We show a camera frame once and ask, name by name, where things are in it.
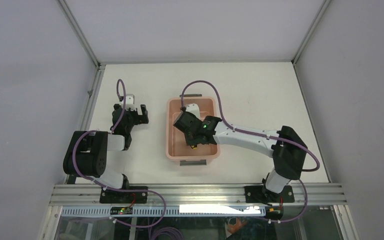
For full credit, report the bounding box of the aluminium mounting rail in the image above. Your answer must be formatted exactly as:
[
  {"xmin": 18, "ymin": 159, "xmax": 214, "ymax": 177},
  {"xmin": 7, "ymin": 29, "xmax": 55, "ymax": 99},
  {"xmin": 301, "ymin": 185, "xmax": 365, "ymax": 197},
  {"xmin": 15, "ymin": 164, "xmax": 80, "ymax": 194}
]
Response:
[{"xmin": 49, "ymin": 183, "xmax": 348, "ymax": 207}]

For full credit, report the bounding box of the orange object below table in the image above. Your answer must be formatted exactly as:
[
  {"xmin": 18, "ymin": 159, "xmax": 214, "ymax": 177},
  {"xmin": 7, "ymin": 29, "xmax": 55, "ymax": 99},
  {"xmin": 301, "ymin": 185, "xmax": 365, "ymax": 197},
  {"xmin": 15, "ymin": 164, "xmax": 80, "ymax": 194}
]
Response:
[{"xmin": 225, "ymin": 217, "xmax": 248, "ymax": 234}]

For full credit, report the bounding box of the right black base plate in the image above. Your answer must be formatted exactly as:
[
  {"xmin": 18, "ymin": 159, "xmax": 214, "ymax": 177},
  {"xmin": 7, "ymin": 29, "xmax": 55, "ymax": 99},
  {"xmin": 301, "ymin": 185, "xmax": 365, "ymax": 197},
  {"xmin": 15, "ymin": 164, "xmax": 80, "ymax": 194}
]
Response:
[{"xmin": 243, "ymin": 185, "xmax": 295, "ymax": 205}]

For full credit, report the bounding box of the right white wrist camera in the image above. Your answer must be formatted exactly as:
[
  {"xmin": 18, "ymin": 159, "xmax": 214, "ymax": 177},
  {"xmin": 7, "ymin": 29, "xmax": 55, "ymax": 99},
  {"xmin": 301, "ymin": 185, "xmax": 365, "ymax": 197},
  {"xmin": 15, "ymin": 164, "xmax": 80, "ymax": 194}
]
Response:
[{"xmin": 181, "ymin": 103, "xmax": 201, "ymax": 119}]

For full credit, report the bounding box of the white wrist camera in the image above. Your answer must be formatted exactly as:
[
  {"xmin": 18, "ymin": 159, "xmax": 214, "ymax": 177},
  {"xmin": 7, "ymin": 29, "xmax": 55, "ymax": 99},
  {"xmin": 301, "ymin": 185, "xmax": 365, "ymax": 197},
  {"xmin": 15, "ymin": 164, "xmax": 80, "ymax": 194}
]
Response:
[
  {"xmin": 122, "ymin": 94, "xmax": 137, "ymax": 111},
  {"xmin": 181, "ymin": 103, "xmax": 201, "ymax": 119}
]

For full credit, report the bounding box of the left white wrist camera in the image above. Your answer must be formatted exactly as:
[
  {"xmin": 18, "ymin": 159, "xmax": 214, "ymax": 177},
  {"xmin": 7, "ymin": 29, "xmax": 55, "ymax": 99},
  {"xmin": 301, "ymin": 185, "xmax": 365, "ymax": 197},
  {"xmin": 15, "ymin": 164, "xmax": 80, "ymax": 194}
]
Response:
[{"xmin": 122, "ymin": 94, "xmax": 137, "ymax": 111}]

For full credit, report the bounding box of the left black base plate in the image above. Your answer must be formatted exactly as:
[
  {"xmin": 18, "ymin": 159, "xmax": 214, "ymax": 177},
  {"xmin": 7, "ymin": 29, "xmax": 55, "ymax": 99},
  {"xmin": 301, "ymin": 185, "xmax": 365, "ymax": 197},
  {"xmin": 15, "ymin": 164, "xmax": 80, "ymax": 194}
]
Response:
[{"xmin": 99, "ymin": 185, "xmax": 148, "ymax": 204}]

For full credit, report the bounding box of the pink plastic bin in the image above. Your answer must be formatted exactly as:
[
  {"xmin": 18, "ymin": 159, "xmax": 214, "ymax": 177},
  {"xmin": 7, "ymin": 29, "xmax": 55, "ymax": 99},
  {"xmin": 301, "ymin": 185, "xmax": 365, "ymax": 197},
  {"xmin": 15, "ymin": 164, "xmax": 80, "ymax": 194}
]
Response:
[{"xmin": 165, "ymin": 94, "xmax": 221, "ymax": 166}]

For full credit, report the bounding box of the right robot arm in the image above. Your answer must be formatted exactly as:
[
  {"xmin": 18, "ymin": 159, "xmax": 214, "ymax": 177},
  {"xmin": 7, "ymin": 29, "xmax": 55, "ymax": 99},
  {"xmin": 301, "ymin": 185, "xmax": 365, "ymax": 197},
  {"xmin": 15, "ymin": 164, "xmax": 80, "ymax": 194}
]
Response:
[{"xmin": 173, "ymin": 111, "xmax": 307, "ymax": 203}]

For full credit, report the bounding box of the purple cable coil below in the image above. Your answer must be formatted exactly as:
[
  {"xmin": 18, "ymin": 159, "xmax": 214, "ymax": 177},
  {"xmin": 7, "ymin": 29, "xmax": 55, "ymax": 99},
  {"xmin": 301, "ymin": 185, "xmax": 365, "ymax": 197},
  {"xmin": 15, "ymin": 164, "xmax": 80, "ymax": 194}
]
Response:
[{"xmin": 148, "ymin": 227, "xmax": 184, "ymax": 240}]

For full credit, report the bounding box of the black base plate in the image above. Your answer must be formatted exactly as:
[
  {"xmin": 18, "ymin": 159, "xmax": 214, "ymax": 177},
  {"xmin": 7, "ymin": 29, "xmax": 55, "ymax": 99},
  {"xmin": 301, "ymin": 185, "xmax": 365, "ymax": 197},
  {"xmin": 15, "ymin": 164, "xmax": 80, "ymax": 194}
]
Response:
[
  {"xmin": 99, "ymin": 185, "xmax": 148, "ymax": 204},
  {"xmin": 243, "ymin": 185, "xmax": 295, "ymax": 205}
]

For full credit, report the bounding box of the white slotted cable duct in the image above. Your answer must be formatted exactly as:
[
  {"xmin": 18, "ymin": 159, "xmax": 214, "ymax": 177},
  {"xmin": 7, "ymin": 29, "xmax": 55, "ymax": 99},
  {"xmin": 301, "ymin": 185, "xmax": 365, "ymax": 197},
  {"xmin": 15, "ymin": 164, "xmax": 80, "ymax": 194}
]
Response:
[{"xmin": 61, "ymin": 204, "xmax": 266, "ymax": 218}]

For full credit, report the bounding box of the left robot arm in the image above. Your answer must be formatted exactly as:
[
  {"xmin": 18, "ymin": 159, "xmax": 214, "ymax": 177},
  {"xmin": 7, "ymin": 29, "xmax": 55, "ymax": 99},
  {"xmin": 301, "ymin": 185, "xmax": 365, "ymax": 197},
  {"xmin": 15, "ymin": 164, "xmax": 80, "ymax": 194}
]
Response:
[{"xmin": 63, "ymin": 104, "xmax": 149, "ymax": 203}]

